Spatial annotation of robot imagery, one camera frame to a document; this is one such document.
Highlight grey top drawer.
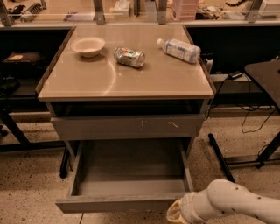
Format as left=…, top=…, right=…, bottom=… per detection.
left=51, top=114, right=204, bottom=140

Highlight crushed silver soda can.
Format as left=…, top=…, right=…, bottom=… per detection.
left=114, top=46, right=145, bottom=68

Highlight black left stand leg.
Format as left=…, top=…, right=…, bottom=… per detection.
left=59, top=148, right=69, bottom=179

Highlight beige-top drawer cabinet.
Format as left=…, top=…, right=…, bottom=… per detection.
left=38, top=24, right=214, bottom=151

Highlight grey drawer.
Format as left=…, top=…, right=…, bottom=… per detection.
left=56, top=137, right=193, bottom=214
left=51, top=114, right=204, bottom=140

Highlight white bowl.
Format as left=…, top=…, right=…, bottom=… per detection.
left=71, top=37, right=105, bottom=58

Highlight pink stacked bins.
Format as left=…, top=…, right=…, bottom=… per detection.
left=171, top=0, right=199, bottom=21

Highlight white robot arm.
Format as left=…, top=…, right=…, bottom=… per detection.
left=166, top=179, right=280, bottom=224

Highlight clear plastic water bottle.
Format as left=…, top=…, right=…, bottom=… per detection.
left=157, top=38, right=200, bottom=64

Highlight black table leg base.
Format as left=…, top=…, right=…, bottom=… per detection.
left=208, top=132, right=280, bottom=182

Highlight dark round side table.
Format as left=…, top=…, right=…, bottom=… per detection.
left=244, top=60, right=280, bottom=113

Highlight black cable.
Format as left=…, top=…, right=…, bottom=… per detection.
left=205, top=76, right=278, bottom=135

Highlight black power adapter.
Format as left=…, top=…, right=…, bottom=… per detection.
left=227, top=71, right=242, bottom=81

